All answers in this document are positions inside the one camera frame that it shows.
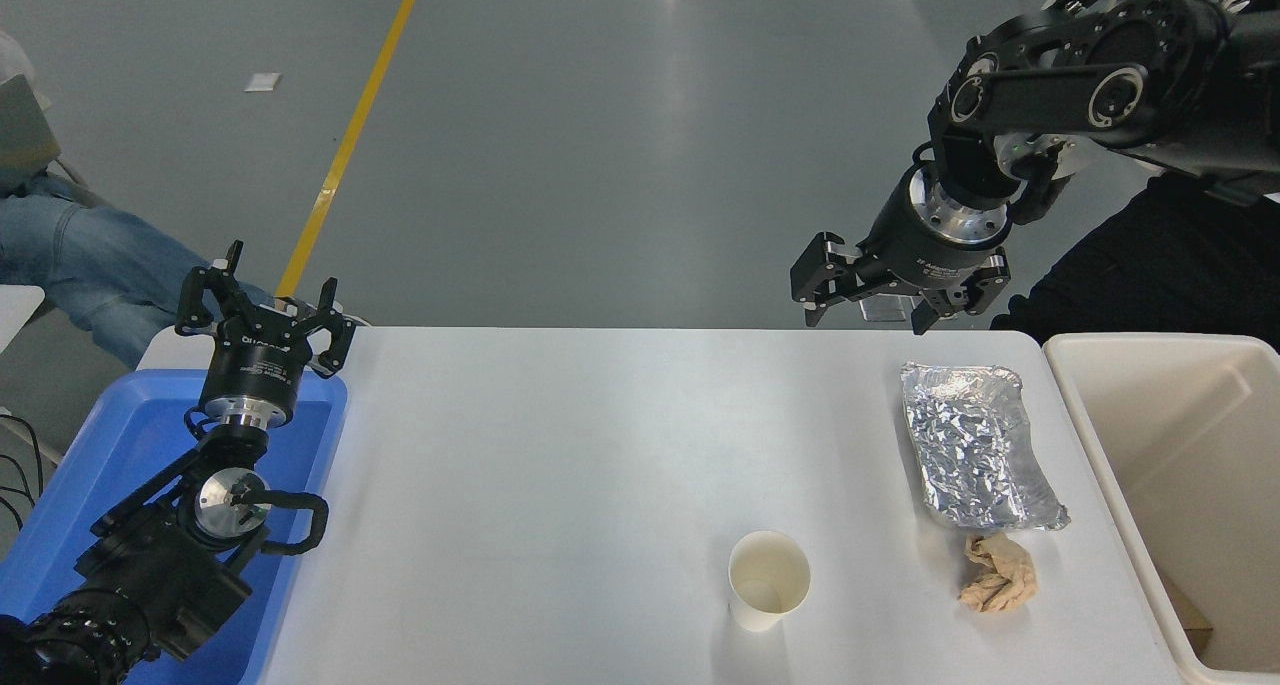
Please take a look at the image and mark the grey laptop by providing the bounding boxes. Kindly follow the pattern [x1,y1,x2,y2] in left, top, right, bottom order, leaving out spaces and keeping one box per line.
[0,74,62,172]

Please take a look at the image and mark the white paper cup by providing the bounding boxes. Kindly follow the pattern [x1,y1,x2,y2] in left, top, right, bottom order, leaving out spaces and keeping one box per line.
[728,530,812,634]

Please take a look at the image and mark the thin black cables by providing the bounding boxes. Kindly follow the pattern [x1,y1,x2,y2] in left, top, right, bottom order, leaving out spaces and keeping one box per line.
[0,412,47,532]

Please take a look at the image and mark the blue plastic tray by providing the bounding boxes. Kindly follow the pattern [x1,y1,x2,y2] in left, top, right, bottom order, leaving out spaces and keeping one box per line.
[0,368,349,685]

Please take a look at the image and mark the seated person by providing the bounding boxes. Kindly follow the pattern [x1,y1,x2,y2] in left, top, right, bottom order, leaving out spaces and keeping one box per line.
[0,30,276,368]

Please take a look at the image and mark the crumpled tan paper ball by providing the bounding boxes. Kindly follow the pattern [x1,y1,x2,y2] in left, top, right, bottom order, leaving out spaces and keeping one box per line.
[957,533,1039,614]

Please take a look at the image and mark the standing person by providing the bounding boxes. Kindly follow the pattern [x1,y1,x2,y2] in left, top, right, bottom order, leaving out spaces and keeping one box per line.
[990,170,1280,351]

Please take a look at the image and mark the large pale bin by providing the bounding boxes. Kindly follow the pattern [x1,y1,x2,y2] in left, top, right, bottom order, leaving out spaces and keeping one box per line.
[1042,332,1280,685]

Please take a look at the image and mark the silver foil tray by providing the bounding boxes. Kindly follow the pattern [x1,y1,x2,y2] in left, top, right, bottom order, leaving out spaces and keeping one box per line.
[899,361,1071,532]

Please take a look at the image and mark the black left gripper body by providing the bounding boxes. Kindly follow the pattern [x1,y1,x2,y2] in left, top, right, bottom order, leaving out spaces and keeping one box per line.
[198,310,315,411]

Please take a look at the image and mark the small white side table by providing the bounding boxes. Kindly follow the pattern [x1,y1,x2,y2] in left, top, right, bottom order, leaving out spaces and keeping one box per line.
[0,284,47,355]

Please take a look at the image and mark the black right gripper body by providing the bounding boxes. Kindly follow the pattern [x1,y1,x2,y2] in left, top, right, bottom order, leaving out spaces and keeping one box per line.
[858,165,1003,306]

